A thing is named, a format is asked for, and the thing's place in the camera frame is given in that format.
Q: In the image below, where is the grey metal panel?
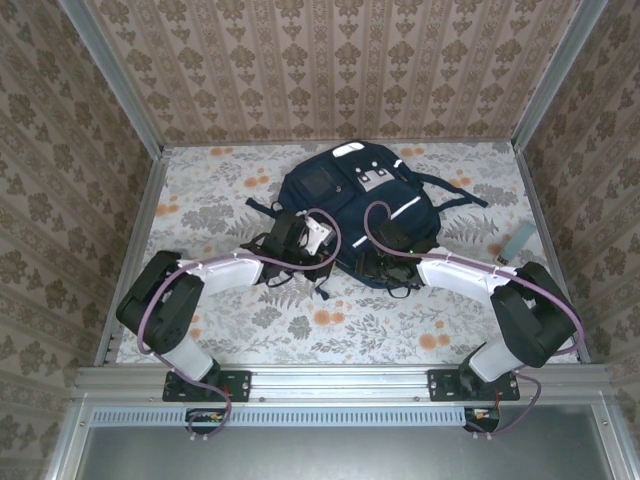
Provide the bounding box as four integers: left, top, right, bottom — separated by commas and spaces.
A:
74, 404, 619, 480

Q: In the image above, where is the aluminium front rail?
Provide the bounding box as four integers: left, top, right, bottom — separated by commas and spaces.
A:
74, 363, 610, 401

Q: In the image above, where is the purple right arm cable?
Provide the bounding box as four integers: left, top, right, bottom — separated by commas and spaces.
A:
363, 199, 587, 441

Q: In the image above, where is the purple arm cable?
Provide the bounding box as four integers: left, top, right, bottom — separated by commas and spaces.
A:
363, 199, 587, 441
135, 209, 344, 444

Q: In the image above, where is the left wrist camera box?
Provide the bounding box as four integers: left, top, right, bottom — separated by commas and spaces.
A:
303, 214, 335, 253

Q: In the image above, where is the light blue pencil box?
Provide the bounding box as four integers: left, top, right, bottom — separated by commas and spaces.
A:
494, 219, 534, 267

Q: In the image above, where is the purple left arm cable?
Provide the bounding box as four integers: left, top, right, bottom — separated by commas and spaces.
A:
135, 209, 344, 444

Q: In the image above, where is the navy blue backpack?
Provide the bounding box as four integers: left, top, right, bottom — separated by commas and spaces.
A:
244, 141, 489, 301

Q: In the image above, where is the floral patterned table cover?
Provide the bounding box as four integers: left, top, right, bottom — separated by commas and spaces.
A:
114, 142, 581, 366

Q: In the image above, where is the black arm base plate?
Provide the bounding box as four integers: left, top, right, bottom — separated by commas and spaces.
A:
162, 368, 252, 403
426, 368, 521, 403

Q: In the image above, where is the aluminium corner post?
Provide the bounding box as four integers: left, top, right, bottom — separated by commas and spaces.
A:
510, 0, 611, 154
57, 0, 166, 156

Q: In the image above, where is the grey slotted cable duct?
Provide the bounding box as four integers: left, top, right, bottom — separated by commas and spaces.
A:
91, 405, 501, 429

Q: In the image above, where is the aluminium side rail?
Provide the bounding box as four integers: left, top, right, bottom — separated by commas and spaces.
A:
93, 147, 171, 369
514, 144, 591, 364

